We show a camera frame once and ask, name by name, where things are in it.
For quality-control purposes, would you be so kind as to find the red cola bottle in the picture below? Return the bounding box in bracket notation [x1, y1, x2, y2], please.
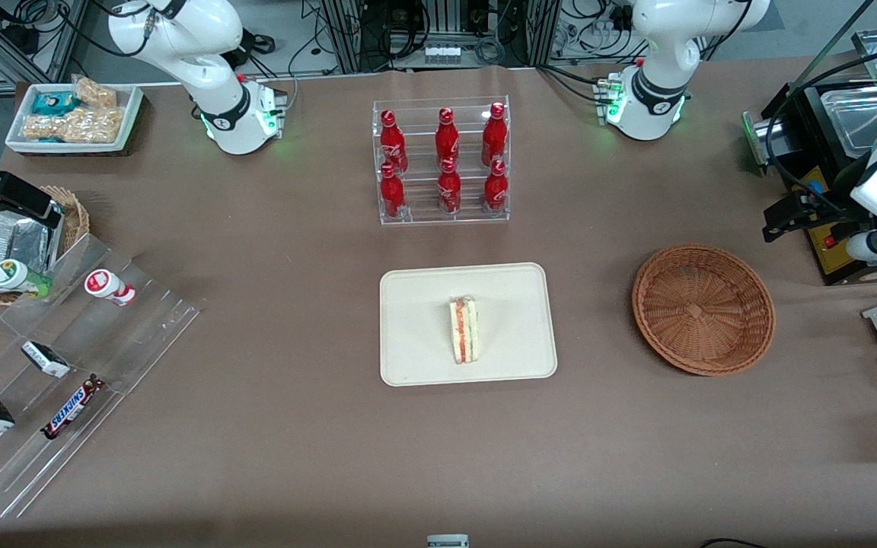
[435, 107, 461, 164]
[482, 102, 508, 167]
[483, 159, 509, 212]
[379, 163, 407, 218]
[379, 110, 409, 174]
[438, 158, 462, 215]

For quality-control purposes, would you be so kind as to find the black sandwich press machine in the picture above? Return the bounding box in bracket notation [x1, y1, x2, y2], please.
[741, 75, 877, 288]

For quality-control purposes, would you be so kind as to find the Snickers chocolate bar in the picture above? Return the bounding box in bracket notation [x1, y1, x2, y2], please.
[40, 374, 105, 441]

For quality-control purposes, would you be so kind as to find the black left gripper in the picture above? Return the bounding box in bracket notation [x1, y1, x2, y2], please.
[761, 193, 867, 244]

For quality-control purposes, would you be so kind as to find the triangle sandwich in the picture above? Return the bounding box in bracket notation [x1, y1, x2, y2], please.
[449, 295, 480, 365]

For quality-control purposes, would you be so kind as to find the cream plastic tray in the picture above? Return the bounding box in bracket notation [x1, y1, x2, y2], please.
[379, 263, 559, 387]

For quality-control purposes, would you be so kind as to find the teal snack packet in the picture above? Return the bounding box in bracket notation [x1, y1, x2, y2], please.
[30, 91, 80, 117]

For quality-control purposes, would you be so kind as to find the brown round wicker basket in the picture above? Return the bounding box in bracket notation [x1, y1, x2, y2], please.
[631, 244, 777, 378]

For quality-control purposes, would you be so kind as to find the large rice cracker pack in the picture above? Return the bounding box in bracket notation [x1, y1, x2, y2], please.
[23, 107, 126, 145]

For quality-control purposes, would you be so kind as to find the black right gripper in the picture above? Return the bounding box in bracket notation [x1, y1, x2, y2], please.
[0, 172, 56, 228]

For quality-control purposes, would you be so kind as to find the light tan wicker basket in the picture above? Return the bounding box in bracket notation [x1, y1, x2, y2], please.
[0, 185, 91, 306]

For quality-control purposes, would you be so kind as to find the white rectangular snack bin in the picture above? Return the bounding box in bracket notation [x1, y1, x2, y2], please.
[5, 82, 145, 158]

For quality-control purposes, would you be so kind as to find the red white yogurt bottle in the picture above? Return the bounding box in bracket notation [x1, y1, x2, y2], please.
[85, 269, 137, 307]

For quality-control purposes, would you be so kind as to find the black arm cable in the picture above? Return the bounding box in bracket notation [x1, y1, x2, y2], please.
[764, 44, 877, 215]

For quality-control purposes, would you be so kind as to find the green white-capped drink bottle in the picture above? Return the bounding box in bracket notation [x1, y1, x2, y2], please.
[0, 259, 52, 298]

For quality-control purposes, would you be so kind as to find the clear acrylic stepped display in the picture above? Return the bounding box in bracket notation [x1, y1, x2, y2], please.
[0, 232, 201, 519]

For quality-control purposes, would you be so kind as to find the small rice cracker pack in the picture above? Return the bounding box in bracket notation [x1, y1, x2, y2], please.
[75, 76, 119, 109]

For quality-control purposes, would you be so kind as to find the clear acrylic bottle rack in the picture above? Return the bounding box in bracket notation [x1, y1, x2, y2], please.
[372, 96, 511, 226]

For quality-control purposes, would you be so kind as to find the aluminium frame equipment rack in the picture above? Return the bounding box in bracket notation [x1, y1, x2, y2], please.
[320, 0, 563, 74]

